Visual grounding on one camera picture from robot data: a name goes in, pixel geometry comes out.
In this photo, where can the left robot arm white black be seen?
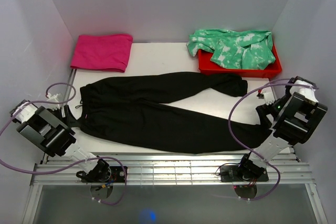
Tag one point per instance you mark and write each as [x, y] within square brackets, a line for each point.
[47, 131]

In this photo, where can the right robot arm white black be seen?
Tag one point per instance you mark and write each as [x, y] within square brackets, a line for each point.
[292, 119]

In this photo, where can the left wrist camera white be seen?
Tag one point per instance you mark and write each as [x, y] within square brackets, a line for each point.
[53, 101]

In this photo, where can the red plastic tray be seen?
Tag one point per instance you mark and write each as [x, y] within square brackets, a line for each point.
[205, 66]

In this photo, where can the black trousers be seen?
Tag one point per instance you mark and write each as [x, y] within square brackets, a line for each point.
[137, 111]

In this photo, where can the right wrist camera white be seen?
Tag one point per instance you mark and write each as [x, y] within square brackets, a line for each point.
[268, 97]

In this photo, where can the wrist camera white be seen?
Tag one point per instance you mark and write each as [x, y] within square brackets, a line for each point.
[53, 101]
[268, 97]

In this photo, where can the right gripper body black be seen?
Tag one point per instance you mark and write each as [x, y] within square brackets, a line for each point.
[273, 109]

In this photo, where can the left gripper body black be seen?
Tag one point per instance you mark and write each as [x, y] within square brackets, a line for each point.
[58, 113]

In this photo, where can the aluminium rail frame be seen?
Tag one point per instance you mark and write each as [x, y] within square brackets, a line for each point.
[166, 187]

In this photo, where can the green white tie-dye trousers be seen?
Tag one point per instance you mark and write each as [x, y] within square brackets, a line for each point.
[250, 49]

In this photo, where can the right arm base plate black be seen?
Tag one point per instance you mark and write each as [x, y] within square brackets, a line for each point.
[228, 173]

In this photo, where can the pink folded trousers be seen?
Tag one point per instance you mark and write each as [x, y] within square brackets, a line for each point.
[102, 53]

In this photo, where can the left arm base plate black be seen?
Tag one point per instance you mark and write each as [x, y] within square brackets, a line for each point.
[114, 174]

